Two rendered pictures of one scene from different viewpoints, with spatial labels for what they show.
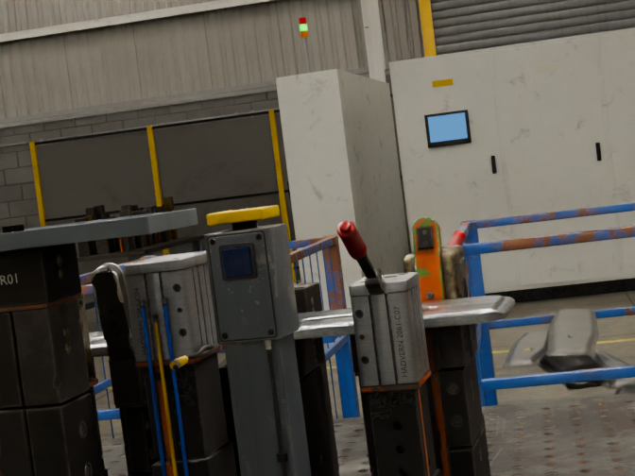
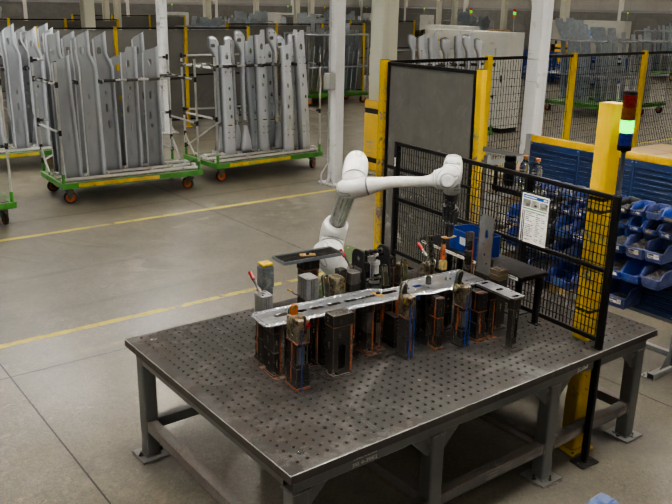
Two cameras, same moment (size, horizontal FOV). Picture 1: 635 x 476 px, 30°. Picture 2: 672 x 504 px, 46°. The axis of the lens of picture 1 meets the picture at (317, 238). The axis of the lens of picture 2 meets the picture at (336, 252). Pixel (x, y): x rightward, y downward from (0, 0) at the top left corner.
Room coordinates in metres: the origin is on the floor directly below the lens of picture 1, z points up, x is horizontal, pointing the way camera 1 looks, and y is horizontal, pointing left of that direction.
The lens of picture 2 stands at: (4.09, -2.59, 2.45)
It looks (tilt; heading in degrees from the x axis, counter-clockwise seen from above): 17 degrees down; 132
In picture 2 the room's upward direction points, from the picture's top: 1 degrees clockwise
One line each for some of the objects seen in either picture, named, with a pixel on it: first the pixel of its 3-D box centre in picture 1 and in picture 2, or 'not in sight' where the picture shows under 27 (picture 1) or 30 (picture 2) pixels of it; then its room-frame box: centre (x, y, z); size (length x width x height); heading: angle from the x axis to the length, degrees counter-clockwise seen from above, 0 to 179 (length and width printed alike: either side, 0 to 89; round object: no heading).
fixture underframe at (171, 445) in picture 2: not in sight; (397, 393); (1.65, 0.68, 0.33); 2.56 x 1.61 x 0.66; 79
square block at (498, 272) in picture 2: not in sight; (496, 298); (1.98, 1.14, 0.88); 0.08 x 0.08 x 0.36; 75
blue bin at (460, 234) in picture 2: not in sight; (474, 241); (1.65, 1.39, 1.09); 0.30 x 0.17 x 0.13; 159
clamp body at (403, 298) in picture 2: not in sight; (405, 325); (1.84, 0.47, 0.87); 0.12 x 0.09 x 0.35; 165
